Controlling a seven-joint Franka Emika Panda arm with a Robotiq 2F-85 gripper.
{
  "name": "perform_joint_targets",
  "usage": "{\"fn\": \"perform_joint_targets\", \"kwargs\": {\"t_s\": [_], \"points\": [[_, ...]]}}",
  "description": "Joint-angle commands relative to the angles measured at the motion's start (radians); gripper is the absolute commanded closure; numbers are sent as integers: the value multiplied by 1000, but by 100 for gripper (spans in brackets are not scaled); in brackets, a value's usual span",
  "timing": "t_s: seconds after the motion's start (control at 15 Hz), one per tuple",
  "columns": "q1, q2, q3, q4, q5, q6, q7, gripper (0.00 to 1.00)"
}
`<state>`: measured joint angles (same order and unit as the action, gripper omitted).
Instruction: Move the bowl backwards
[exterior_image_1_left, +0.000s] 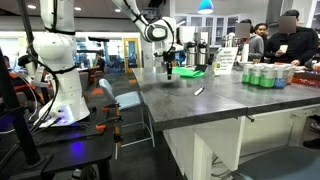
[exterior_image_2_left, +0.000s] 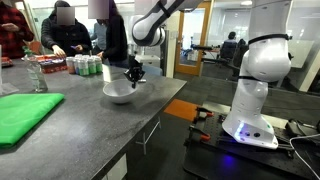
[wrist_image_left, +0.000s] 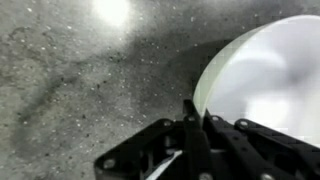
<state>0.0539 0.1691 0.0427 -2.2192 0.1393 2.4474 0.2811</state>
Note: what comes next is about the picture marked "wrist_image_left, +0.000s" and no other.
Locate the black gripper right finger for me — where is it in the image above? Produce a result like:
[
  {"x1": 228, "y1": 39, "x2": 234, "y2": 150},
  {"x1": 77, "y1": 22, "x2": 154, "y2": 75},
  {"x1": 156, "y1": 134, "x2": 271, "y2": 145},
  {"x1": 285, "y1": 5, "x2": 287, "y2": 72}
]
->
[{"x1": 202, "y1": 110, "x2": 320, "y2": 180}]

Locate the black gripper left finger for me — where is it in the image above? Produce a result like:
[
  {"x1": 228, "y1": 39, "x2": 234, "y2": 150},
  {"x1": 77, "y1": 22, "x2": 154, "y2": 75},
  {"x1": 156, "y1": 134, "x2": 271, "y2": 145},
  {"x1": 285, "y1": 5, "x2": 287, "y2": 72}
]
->
[{"x1": 94, "y1": 99, "x2": 215, "y2": 180}]

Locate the white plate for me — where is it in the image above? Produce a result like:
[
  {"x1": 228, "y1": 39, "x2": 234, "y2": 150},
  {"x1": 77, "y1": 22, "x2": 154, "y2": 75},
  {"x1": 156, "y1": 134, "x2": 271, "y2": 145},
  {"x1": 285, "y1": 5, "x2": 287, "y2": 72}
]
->
[{"x1": 192, "y1": 14, "x2": 320, "y2": 149}]

